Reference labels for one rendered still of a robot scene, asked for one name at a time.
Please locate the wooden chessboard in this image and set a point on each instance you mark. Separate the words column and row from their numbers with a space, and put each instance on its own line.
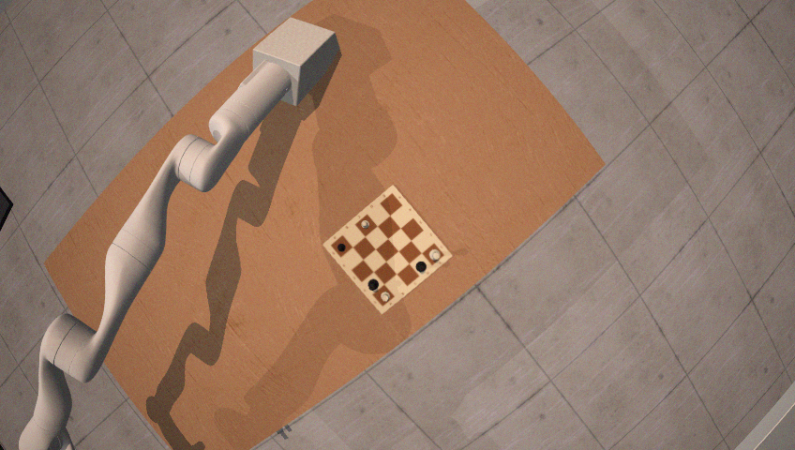
column 388, row 250

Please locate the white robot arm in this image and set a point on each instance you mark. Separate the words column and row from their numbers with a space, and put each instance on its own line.
column 72, row 346

